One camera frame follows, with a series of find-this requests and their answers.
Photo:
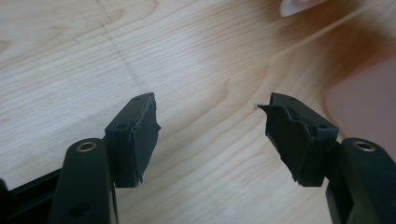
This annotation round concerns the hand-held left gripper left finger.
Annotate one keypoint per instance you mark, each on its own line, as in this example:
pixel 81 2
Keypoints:
pixel 130 146

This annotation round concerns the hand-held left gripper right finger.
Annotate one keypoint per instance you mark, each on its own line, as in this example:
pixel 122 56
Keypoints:
pixel 299 146

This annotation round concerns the pink mat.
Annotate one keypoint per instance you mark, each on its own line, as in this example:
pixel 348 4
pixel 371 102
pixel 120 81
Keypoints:
pixel 364 105

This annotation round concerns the white object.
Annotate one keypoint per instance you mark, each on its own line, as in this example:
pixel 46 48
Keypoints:
pixel 294 6

